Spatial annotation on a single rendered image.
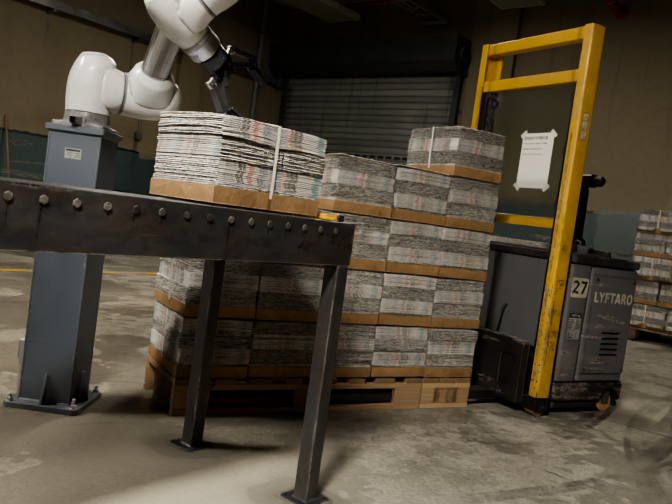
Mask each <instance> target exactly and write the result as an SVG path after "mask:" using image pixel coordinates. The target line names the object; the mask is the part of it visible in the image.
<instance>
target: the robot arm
mask: <svg viewBox="0 0 672 504"><path fill-rule="evenodd" d="M237 1H239V0H144V3H145V6H146V9H147V11H148V13H149V15H150V17H151V18H152V20H153V21H154V23H155V24H156V26H155V29H154V32H153V35H152V38H151V41H150V44H149V46H148V49H147V52H146V55H145V58H144V61H142V62H139V63H137V64H136V65H135V66H134V68H133V69H132V70H131V71H130V72H129V73H126V72H122V71H120V70H118V69H116V63H115V62H114V60H113V59H112V58H110V57H109V56H108V55H106V54H104V53H99V52H82V53H81V54H80V55H79V57H78V58H77V59H76V61H75V62H74V64H73V66H72V68H71V70H70V73H69V76H68V81H67V87H66V96H65V112H64V117H63V119H52V123H57V124H64V125H72V126H79V127H86V128H93V129H101V130H106V131H108V132H111V133H114V134H117V135H118V132H117V131H115V130H113V129H111V128H110V126H109V125H110V114H119V115H123V116H127V117H131V118H136V119H142V120H149V121H160V115H161V114H160V113H161V112H167V111H179V109H180V106H181V100H182V98H181V93H180V90H179V88H178V87H177V85H176V84H174V83H175V81H174V77H173V75H172V73H171V70H172V68H173V65H174V62H175V60H176V57H177V55H178V52H179V50H180V47H181V49H182V50H183V51H184V52H185V53H186V54H187V55H188V56H189V57H190V58H191V59H192V60H193V61H194V62H196V63H199V64H200V65H201V66H202V67H203V68H204V69H205V70H206V71H207V72H208V73H209V74H210V76H211V79H210V80H209V81H208V82H205V86H206V87H207V89H208V90H209V92H210V95H211V97H212V100H213V103H214V105H215V108H216V111H217V114H224V115H230V116H236V117H242V116H241V115H240V113H239V112H238V111H237V110H236V109H235V108H234V107H231V105H230V99H229V93H228V80H229V79H230V76H231V74H232V73H233V72H234V70H233V69H234V67H249V68H248V69H247V71H248V72H249V73H250V74H251V76H252V77H253V78H254V79H255V80H256V81H257V83H258V84H259V85H260V86H268V85H269V83H268V82H267V81H266V80H265V79H264V77H263V76H262V75H261V71H260V70H259V69H258V63H255V62H256V61H257V59H258V58H257V56H255V55H252V54H249V53H247V52H244V51H242V50H239V49H238V48H237V47H236V46H234V45H227V46H226V49H227V51H226V50H225V49H224V48H223V47H222V45H221V44H220V40H219V38H218V37H217V35H216V34H215V33H214V32H213V31H212V30H211V28H210V27H209V25H208V24H209V23H210V21H211V20H212V19H213V18H214V17H215V16H217V15H218V14H220V13H221V12H223V11H225V10H227V9H228V8H229V7H231V6H232V5H234V4H235V3H236V2H237ZM231 55H236V56H238V57H241V58H244V59H246V60H249V63H245V62H232V58H231ZM215 81H216V83H215ZM221 81H223V82H224V83H221ZM217 86H218V88H217ZM218 89H219V90H218ZM242 118H243V117H242Z"/></svg>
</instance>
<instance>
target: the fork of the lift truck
mask: <svg viewBox="0 0 672 504"><path fill-rule="evenodd" d="M495 398H496V395H494V390H493V389H490V388H488V387H485V386H483V385H470V387H469V393H468V399H495ZM391 399H392V388H383V389H331V395H330V401H391Z"/></svg>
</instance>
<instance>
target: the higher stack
mask: <svg viewBox="0 0 672 504"><path fill-rule="evenodd" d="M505 142H506V137H505V136H502V135H498V134H495V133H490V132H486V131H482V130H478V129H473V128H469V127H463V126H446V127H439V128H438V127H436V128H435V127H433V128H419V129H413V130H412V133H411V138H410V140H409V147H408V149H409V150H408V155H407V156H408V157H407V159H408V160H407V162H408V163H406V165H428V168H429V166H430V165H457V166H462V167H467V168H472V169H477V170H482V171H487V172H492V173H497V174H501V173H502V167H503V161H504V160H503V154H504V148H505ZM447 177H451V178H450V179H451V181H450V185H449V187H448V188H449V189H448V190H447V191H448V197H447V204H446V206H445V208H446V210H445V211H446V213H445V216H446V217H453V218H460V219H467V220H474V221H481V222H487V223H493V221H494V218H495V216H494V215H495V209H497V202H498V191H499V186H496V185H493V184H500V183H494V182H489V181H484V180H478V179H473V178H468V177H462V176H457V175H450V176H447ZM438 227H442V228H441V229H443V233H442V234H443V235H442V239H441V240H440V247H439V250H438V251H439V252H441V254H440V255H441V259H440V262H439V264H438V266H439V267H440V270H441V267H445V268H454V269H463V270H472V271H481V272H486V271H487V270H488V268H487V266H488V261H489V260H488V259H489V258H488V256H489V254H488V253H489V250H490V246H488V245H490V241H491V238H490V237H491V235H489V234H485V233H492V232H485V231H477V230H470V229H463V228H456V227H448V226H438ZM480 232H481V233H480ZM487 241H488V242H487ZM487 243H488V244H487ZM429 277H432V278H435V279H437V283H436V286H435V287H436V289H435V290H434V291H435V292H434V293H435V294H434V296H433V297H434V298H433V299H432V300H433V307H432V314H431V317H432V318H450V319H470V320H479V318H480V312H481V311H480V309H481V307H480V306H482V305H483V304H482V303H483V295H484V294H483V291H484V290H483V288H484V283H482V282H479V280H469V279H459V278H449V277H439V276H429ZM481 288H482V289H481ZM425 328H428V329H427V331H428V333H427V335H428V336H427V340H428V341H427V347H426V349H427V350H426V353H425V358H424V359H425V361H424V364H423V365H424V367H425V368H472V366H473V359H474V351H475V350H474V349H475V344H476V342H477V339H478V333H479V332H477V331H475V330H472V329H469V328H444V327H425ZM416 377H418V378H420V379H421V383H422V387H421V392H420V398H419V403H418V404H419V408H448V407H467V400H468V393H469V387H470V379H471V378H468V377H423V376H416Z"/></svg>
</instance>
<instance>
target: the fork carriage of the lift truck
mask: <svg viewBox="0 0 672 504"><path fill-rule="evenodd" d="M472 330H475V331H477V332H479V333H478V339H477V342H476V344H475V349H474V350H475V351H474V359H473V366H472V368H473V369H472V374H471V377H468V378H471V379H470V385H483V386H485V387H488V388H490V389H493V390H494V395H496V396H498V397H501V398H503V399H505V400H508V401H510V402H513V403H516V402H519V403H522V398H523V392H524V385H525V379H526V372H527V366H528V359H529V353H530V346H531V342H530V341H527V340H523V339H520V338H517V337H513V336H510V335H507V334H503V333H500V332H497V331H494V330H490V329H487V328H484V327H480V326H479V329H472Z"/></svg>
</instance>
